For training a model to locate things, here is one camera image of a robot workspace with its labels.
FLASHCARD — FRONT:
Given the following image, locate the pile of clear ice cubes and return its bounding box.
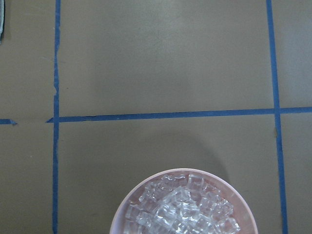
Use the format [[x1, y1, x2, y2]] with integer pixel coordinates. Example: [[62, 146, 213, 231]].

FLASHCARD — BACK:
[[122, 174, 241, 234]]

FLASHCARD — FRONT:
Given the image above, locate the pink bowl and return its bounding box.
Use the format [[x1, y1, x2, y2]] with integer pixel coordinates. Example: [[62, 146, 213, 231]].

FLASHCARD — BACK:
[[110, 168, 258, 234]]

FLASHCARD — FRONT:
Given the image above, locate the grey folded cloth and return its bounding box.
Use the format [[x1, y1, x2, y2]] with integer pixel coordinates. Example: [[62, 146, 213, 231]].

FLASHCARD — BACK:
[[0, 0, 5, 41]]

